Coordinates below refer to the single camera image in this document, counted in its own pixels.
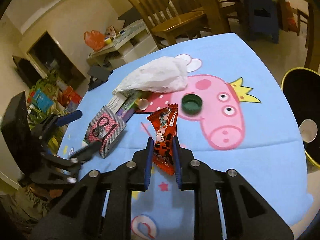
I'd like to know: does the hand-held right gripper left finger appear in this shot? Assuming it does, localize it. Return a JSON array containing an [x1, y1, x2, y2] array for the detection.
[[30, 137, 154, 240]]

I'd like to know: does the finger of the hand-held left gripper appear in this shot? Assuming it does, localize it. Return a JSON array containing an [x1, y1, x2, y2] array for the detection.
[[32, 140, 103, 189], [30, 110, 83, 143]]

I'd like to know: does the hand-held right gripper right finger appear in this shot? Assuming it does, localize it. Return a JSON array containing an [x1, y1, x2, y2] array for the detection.
[[172, 137, 294, 240]]

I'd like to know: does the red snack wrapper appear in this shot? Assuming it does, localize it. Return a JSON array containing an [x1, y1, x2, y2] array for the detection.
[[146, 104, 178, 175]]

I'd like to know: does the red cardboard box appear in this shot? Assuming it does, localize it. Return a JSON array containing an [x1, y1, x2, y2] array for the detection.
[[61, 86, 83, 106]]

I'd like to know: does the pink patterned carton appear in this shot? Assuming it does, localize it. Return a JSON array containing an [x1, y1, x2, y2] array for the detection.
[[84, 106, 127, 159]]

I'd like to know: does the white paper box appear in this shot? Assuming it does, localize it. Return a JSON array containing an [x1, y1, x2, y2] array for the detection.
[[106, 92, 130, 113]]

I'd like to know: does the purple packet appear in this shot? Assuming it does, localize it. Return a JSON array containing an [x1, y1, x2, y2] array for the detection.
[[122, 108, 137, 122]]

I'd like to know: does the black television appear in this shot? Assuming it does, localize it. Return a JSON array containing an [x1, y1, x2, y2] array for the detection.
[[12, 55, 48, 88]]

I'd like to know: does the green bottle cap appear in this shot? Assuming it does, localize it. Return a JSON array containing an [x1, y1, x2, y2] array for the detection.
[[181, 94, 202, 113]]

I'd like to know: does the orange plastic bag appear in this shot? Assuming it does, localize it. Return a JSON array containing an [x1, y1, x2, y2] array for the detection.
[[84, 30, 106, 51]]

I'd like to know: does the blue printed tablecloth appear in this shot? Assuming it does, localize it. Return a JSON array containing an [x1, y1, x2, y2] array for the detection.
[[56, 32, 314, 240]]

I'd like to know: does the white plastic bag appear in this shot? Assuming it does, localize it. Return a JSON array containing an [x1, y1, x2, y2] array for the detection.
[[112, 56, 188, 96]]

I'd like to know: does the white coffee table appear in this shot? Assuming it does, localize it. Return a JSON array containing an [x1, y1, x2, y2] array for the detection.
[[86, 19, 161, 71]]

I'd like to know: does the white paper cup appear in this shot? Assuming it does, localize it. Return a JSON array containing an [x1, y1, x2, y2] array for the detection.
[[299, 119, 319, 143]]

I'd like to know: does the wooden slat-back chair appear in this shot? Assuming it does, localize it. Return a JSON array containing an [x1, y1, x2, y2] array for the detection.
[[121, 0, 213, 50]]

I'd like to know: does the black bin with gold rim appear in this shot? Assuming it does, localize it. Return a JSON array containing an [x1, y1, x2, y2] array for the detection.
[[280, 67, 320, 168]]

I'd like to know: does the wooden dining table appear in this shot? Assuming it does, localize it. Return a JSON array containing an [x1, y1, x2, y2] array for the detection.
[[191, 0, 316, 68]]

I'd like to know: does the blue plastic stool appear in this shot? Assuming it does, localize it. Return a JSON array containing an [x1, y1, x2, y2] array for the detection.
[[246, 0, 280, 44]]

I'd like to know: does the dark wooden chair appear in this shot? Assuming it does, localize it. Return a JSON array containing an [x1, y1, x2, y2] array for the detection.
[[217, 0, 248, 21]]

